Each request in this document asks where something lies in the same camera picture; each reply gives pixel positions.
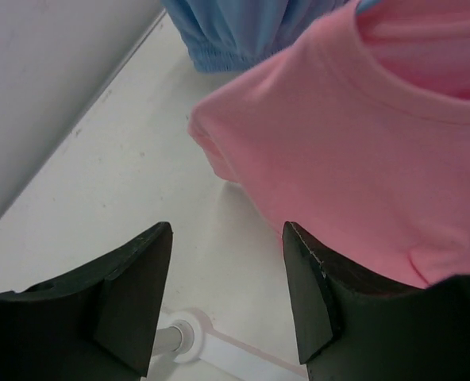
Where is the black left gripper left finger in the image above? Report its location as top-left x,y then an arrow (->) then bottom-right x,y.
0,222 -> 172,380

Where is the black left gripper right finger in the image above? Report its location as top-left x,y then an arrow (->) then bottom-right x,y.
282,222 -> 470,380

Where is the pink t shirt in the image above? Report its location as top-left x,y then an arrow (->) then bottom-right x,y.
188,1 -> 470,287

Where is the blue garment on hanger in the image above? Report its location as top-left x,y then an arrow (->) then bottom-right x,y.
161,0 -> 355,75

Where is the white clothes rack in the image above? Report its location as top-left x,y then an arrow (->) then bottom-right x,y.
152,309 -> 307,381

